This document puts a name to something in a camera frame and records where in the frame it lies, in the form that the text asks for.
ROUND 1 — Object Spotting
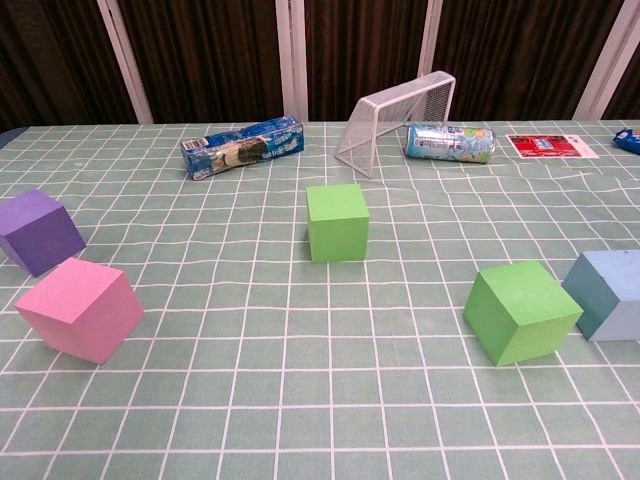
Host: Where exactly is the green foam cube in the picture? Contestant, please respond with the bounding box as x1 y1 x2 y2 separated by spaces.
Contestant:
462 260 585 368
305 183 371 264

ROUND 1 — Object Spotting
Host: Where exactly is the pink foam cube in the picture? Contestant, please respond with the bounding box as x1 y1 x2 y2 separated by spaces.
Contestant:
14 257 146 366

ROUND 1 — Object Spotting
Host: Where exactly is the light blue foam cube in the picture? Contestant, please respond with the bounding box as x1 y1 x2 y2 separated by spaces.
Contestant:
560 249 640 343

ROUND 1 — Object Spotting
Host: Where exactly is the long blue cookie package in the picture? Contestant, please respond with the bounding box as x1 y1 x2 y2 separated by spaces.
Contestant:
180 115 307 182

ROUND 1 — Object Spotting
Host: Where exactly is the green checked tablecloth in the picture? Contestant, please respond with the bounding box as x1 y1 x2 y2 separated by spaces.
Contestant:
0 119 640 480

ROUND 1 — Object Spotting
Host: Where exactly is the dark brown curtain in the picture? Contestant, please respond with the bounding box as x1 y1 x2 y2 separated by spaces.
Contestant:
0 0 640 132

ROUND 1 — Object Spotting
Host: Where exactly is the red white printed card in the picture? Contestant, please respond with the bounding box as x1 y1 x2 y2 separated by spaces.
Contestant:
505 132 600 161

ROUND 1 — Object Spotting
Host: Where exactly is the purple foam cube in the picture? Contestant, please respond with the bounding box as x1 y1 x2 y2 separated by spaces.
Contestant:
0 188 88 278

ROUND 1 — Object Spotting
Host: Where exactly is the small dark blue cookie packet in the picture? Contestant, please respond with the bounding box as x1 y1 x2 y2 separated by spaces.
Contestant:
612 127 640 155

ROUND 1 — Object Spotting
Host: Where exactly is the white wire mesh rack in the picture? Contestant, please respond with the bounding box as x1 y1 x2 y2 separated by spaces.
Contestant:
333 70 457 180

